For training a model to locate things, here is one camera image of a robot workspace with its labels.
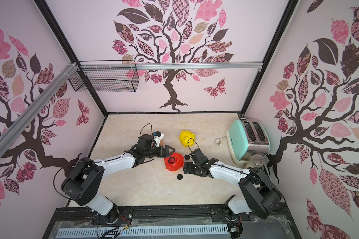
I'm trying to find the red piggy bank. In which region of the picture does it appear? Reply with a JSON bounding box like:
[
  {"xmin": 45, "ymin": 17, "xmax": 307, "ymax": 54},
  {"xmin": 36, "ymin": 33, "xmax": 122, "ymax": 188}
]
[{"xmin": 164, "ymin": 152, "xmax": 184, "ymax": 172}]

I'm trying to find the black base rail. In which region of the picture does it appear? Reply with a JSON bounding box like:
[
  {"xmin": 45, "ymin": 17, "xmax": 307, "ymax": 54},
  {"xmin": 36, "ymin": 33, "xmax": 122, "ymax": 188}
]
[{"xmin": 52, "ymin": 203, "xmax": 291, "ymax": 223}]

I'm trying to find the black wire basket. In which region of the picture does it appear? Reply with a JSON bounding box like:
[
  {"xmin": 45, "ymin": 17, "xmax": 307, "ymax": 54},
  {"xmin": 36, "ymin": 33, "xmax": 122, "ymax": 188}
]
[{"xmin": 69, "ymin": 60, "xmax": 140, "ymax": 93}]

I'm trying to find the mint green toaster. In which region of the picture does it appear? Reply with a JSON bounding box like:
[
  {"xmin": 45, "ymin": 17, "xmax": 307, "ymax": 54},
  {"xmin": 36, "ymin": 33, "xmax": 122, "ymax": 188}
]
[{"xmin": 226, "ymin": 118, "xmax": 270, "ymax": 165}]

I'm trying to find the back aluminium rail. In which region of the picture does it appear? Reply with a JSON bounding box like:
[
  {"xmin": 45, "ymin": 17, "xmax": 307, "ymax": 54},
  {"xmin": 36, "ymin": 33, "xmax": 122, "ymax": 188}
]
[{"xmin": 80, "ymin": 61, "xmax": 263, "ymax": 70}]

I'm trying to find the yellow piggy bank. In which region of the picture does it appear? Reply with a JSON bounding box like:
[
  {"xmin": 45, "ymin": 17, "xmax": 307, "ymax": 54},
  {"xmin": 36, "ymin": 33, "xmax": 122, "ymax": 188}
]
[{"xmin": 179, "ymin": 130, "xmax": 195, "ymax": 147}]

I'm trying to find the left aluminium rail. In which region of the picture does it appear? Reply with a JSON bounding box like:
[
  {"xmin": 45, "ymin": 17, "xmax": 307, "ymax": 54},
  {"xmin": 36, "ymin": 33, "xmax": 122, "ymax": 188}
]
[{"xmin": 0, "ymin": 62, "xmax": 77, "ymax": 159}]

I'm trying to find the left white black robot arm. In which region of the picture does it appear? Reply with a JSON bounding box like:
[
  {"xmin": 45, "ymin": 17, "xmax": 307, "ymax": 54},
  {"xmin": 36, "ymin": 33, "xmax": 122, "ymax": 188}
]
[{"xmin": 61, "ymin": 134, "xmax": 176, "ymax": 224}]

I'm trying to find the aluminium rail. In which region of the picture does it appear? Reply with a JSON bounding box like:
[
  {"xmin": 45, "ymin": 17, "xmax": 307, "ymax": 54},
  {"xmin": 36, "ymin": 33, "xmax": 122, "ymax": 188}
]
[
  {"xmin": 0, "ymin": 62, "xmax": 77, "ymax": 159},
  {"xmin": 80, "ymin": 61, "xmax": 263, "ymax": 70}
]

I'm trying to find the glass jar black lid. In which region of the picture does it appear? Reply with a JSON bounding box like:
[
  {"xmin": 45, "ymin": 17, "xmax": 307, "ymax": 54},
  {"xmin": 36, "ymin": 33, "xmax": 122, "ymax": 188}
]
[{"xmin": 247, "ymin": 154, "xmax": 266, "ymax": 168}]

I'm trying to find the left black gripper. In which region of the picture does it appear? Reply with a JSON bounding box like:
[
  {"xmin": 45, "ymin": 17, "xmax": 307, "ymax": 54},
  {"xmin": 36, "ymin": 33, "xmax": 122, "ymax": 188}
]
[{"xmin": 145, "ymin": 145, "xmax": 177, "ymax": 158}]

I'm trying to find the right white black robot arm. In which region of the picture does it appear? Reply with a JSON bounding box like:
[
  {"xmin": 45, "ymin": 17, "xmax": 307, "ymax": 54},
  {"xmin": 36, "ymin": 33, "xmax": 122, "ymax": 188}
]
[{"xmin": 183, "ymin": 148, "xmax": 283, "ymax": 220}]

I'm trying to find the white cable duct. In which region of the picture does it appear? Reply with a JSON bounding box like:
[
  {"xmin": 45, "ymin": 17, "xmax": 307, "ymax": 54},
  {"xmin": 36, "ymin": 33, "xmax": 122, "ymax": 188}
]
[{"xmin": 55, "ymin": 224, "xmax": 229, "ymax": 239}]

